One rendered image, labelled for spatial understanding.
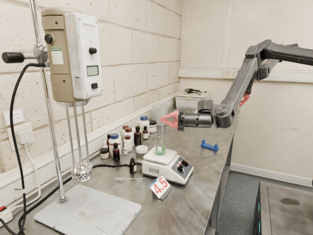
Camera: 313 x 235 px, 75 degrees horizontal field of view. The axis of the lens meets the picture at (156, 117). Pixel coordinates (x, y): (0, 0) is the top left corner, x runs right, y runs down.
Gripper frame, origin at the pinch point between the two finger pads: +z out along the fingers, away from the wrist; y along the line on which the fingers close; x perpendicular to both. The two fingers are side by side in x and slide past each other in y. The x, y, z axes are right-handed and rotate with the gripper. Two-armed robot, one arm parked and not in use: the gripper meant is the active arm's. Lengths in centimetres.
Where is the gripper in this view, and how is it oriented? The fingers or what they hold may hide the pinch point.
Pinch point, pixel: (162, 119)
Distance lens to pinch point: 85.0
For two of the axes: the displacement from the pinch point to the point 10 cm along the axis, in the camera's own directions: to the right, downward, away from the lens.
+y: -1.5, 2.8, -9.5
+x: 0.1, 9.6, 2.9
